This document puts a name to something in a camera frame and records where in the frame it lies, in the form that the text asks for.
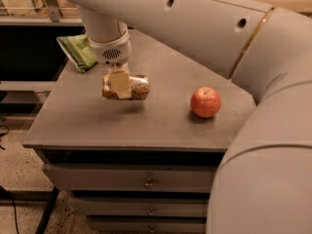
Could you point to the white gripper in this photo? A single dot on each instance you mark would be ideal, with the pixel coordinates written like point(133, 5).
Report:
point(111, 52)

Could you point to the orange soda can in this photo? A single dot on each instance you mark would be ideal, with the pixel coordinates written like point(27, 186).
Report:
point(139, 88)

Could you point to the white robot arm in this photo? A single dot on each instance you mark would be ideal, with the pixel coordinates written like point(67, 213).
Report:
point(264, 182)

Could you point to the green chip bag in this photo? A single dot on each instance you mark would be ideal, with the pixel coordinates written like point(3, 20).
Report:
point(78, 50)

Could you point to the red apple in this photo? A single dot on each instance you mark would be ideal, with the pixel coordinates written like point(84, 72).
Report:
point(205, 102)

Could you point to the grey drawer cabinet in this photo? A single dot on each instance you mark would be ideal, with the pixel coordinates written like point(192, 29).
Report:
point(101, 151)

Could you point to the top drawer knob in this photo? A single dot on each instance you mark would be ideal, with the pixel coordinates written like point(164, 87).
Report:
point(148, 184)

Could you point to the middle drawer knob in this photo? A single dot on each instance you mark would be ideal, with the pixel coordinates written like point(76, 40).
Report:
point(151, 212)

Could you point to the metal railing post left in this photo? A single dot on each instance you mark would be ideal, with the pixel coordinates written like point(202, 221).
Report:
point(53, 10)

